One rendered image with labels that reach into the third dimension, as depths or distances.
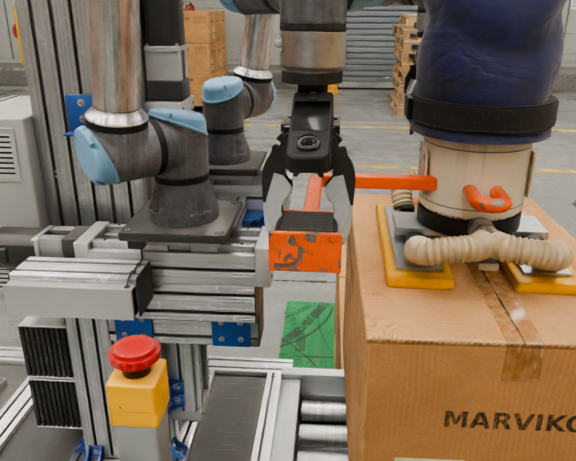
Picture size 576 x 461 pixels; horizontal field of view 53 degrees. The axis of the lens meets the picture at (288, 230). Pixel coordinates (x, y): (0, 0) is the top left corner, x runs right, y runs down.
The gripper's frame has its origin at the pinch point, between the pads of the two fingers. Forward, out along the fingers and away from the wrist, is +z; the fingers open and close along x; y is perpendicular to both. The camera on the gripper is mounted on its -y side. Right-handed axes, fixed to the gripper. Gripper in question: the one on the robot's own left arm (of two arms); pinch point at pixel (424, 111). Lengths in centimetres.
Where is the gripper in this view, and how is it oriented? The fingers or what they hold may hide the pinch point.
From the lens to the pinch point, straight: 160.8
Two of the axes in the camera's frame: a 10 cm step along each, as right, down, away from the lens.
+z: 0.2, 9.3, 3.7
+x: 10.0, 0.2, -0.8
